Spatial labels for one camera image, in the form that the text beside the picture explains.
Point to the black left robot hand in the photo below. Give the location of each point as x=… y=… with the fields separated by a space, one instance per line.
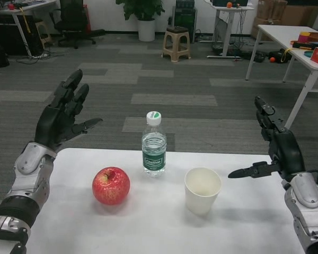
x=53 y=124

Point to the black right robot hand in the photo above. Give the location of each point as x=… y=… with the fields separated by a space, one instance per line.
x=287 y=150

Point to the red apple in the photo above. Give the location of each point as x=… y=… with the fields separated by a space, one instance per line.
x=111 y=188

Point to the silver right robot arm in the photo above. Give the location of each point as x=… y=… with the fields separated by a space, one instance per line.
x=306 y=190

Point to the white power strip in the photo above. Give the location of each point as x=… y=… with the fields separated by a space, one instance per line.
x=39 y=55

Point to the orange ball on floor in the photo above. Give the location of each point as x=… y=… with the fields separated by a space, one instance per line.
x=272 y=59

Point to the plain beige plastic stool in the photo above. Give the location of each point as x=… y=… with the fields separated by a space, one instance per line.
x=43 y=30

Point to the black cabinet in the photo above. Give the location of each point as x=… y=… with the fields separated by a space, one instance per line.
x=8 y=37

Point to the teal round lid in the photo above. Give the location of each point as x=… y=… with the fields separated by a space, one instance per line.
x=308 y=54

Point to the white paper cup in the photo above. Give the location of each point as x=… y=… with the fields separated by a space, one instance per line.
x=201 y=203

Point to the black yellow tool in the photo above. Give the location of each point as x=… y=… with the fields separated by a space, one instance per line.
x=300 y=45

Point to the clear water bottle green label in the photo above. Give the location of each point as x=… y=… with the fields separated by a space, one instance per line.
x=153 y=162

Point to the black mesh office chair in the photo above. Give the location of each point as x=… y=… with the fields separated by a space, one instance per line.
x=71 y=16

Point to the red panel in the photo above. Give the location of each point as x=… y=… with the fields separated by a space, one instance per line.
x=87 y=17

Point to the pink yellow cylinder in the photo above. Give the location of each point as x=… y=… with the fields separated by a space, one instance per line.
x=304 y=37

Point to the white desk with monitor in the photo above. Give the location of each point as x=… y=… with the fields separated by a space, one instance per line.
x=39 y=4

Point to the large white table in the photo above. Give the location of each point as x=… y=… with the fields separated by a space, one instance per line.
x=275 y=30

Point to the small red toy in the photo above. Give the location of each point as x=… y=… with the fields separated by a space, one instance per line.
x=10 y=6

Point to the green plant in white pot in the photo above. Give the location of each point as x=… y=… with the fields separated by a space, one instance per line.
x=146 y=30

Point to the white standing desk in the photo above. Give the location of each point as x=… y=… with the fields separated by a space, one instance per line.
x=226 y=31

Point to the large brown cardboard box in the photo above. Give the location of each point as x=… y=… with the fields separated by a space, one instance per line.
x=299 y=13

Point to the small brown cardboard box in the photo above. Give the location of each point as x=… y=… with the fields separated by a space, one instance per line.
x=265 y=10

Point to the beige plastic stool brown seat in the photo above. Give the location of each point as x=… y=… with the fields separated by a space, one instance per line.
x=176 y=29

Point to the orange ball on desk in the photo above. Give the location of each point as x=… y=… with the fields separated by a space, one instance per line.
x=229 y=4

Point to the black equipment boxes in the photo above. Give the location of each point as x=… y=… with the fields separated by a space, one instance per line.
x=220 y=2

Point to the black green computer tower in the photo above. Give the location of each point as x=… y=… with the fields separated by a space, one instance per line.
x=185 y=19

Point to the black ribbed case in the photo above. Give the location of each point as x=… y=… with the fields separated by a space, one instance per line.
x=184 y=3

